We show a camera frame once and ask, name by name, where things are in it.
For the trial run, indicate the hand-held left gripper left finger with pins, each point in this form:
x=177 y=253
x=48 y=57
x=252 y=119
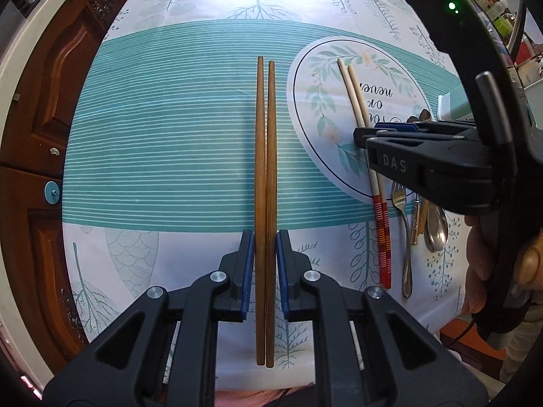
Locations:
x=248 y=275

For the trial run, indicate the pink clothing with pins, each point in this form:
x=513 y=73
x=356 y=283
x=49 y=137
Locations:
x=254 y=398

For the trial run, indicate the brown wooden chopstick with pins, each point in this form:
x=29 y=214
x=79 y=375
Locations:
x=259 y=157
x=270 y=157

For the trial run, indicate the blue round cabinet knob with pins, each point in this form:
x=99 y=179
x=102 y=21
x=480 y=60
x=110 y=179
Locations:
x=53 y=191

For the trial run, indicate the pale chopstick red striped end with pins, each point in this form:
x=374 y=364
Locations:
x=359 y=93
x=351 y=93

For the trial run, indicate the green plastic utensil holder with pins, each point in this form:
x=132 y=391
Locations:
x=456 y=106

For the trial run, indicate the large steel spoon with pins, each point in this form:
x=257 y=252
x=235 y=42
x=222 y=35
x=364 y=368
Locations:
x=437 y=229

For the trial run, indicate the person's right hand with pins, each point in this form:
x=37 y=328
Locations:
x=477 y=263

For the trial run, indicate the leaf print tablecloth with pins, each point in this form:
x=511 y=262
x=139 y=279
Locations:
x=169 y=135

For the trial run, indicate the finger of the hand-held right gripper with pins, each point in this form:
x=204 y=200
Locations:
x=394 y=126
x=445 y=169

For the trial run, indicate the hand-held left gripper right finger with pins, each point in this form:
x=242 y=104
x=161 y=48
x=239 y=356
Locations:
x=283 y=275

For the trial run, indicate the steel fork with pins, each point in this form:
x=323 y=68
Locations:
x=406 y=254

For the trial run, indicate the dark wooden base cabinets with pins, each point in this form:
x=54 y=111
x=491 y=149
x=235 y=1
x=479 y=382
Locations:
x=51 y=93

